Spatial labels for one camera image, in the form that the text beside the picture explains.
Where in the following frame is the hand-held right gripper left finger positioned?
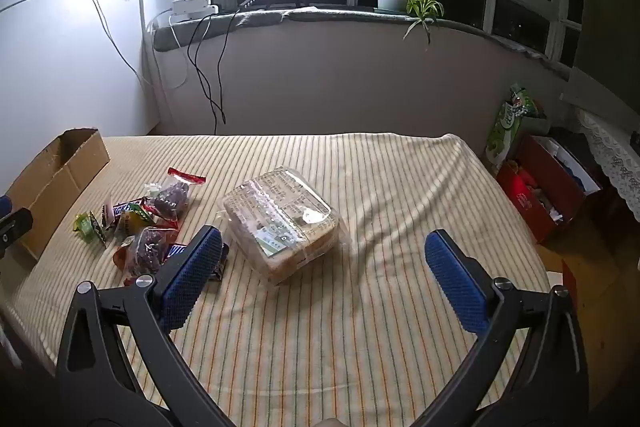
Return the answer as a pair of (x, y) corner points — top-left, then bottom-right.
(56, 226), (236, 427)

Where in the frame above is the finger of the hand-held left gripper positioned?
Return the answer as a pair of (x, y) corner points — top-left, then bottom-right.
(0, 194), (34, 258)

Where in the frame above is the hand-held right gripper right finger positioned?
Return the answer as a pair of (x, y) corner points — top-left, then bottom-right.
(410, 229), (591, 427)

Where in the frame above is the red dried date packet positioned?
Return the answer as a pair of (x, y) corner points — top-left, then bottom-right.
(112, 227), (178, 283)
(145, 167), (207, 228)

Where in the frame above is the bagged sliced bread loaf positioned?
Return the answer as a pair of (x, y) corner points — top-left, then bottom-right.
(221, 166), (343, 285)

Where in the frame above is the yellow green candy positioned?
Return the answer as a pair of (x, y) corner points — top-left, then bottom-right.
(74, 211), (108, 248)

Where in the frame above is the red cardboard box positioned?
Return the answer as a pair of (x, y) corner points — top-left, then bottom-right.
(496, 134), (603, 245)

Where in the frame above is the striped blanket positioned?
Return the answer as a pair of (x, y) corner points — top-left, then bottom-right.
(0, 133), (551, 427)

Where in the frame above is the green plastic package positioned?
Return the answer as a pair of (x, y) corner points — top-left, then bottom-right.
(485, 84), (548, 168)

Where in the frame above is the white cabinet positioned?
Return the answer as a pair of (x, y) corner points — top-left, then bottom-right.
(0, 0), (161, 188)

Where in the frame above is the white lace cloth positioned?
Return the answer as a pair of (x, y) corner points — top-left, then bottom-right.
(575, 107), (640, 223)

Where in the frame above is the white power strip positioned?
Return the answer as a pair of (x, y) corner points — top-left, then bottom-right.
(171, 0), (220, 18)

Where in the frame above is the black cable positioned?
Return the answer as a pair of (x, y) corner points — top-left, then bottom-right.
(214, 12), (240, 135)
(187, 13), (227, 124)

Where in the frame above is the white power cable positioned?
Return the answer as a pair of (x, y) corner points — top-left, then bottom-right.
(147, 9), (188, 90)

